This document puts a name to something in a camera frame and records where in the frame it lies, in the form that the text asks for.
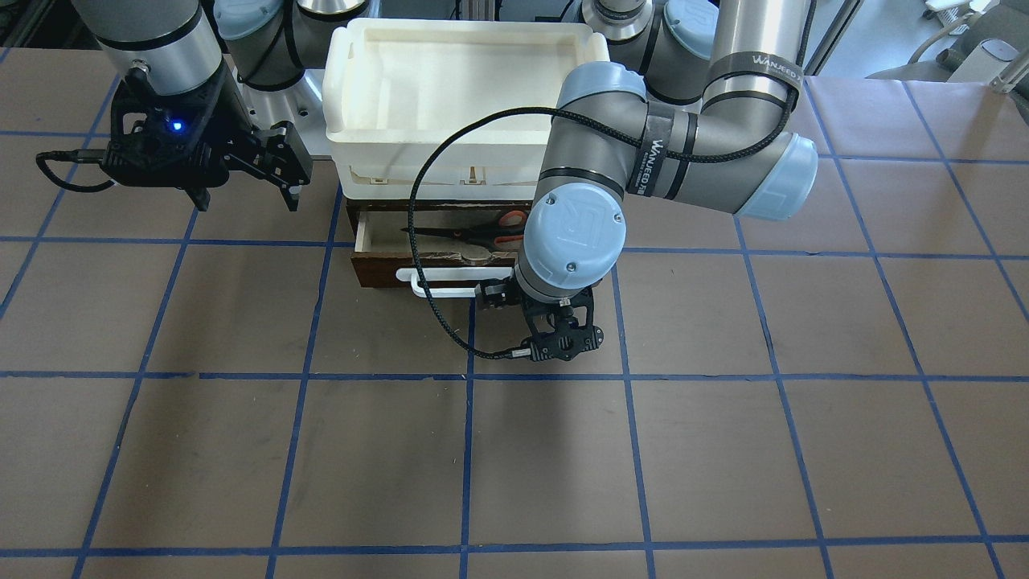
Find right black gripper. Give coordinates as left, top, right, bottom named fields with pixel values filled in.
left=100, top=68, right=313, bottom=212

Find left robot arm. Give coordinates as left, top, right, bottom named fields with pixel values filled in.
left=478, top=1, right=817, bottom=360

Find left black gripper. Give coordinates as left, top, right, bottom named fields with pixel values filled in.
left=475, top=277, right=604, bottom=362

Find black braided cable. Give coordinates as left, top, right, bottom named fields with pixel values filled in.
left=407, top=20, right=805, bottom=361

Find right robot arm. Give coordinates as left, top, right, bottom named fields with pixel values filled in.
left=74, top=1, right=313, bottom=211

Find grey orange scissors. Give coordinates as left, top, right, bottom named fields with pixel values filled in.
left=401, top=210, right=528, bottom=252

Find wooden drawer with white handle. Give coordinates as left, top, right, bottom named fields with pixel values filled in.
left=351, top=224, right=517, bottom=289

